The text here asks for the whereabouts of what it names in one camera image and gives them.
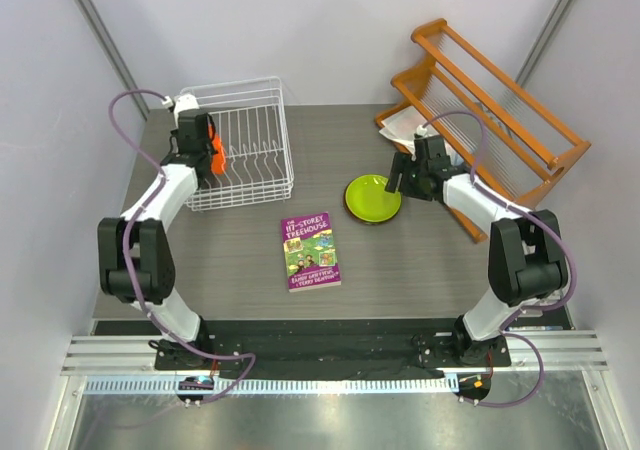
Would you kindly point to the perforated metal strip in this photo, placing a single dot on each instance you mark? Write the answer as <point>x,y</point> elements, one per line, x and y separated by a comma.
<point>199,385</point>

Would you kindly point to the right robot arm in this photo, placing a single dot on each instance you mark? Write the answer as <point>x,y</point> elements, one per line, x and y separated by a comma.
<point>526,261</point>

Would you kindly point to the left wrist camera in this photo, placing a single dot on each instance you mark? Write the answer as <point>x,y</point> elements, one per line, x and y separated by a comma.
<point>180,104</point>

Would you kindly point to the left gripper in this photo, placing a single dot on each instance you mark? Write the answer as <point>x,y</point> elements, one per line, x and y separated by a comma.
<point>174,133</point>

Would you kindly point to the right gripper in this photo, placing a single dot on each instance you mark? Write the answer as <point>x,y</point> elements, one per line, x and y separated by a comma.
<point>401,160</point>

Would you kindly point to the white paper packet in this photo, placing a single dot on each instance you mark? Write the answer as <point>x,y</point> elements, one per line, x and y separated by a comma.
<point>399,128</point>

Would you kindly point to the orange plate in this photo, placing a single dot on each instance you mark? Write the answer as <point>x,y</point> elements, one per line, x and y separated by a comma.
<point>218,161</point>

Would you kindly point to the white wire dish rack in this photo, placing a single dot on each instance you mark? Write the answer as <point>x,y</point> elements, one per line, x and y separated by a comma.
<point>249,116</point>

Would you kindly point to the orange wooden rack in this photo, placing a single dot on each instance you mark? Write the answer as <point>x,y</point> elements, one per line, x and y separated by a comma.
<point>523,149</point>

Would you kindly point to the aluminium rail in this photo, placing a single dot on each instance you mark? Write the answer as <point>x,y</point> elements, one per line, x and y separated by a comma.
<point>561,350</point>

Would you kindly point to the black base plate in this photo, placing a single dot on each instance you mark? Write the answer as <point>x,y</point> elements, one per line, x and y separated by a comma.
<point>323,350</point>

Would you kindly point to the purple treehouse book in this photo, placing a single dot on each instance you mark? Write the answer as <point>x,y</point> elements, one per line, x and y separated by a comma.
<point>311,259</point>

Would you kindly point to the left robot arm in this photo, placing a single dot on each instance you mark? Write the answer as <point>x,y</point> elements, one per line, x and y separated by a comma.
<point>135,261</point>

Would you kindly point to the red floral plate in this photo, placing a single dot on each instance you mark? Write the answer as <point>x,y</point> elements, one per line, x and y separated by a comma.
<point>350,212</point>

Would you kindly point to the lime green plate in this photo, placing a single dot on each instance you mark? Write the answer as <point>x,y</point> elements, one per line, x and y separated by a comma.
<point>372,199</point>

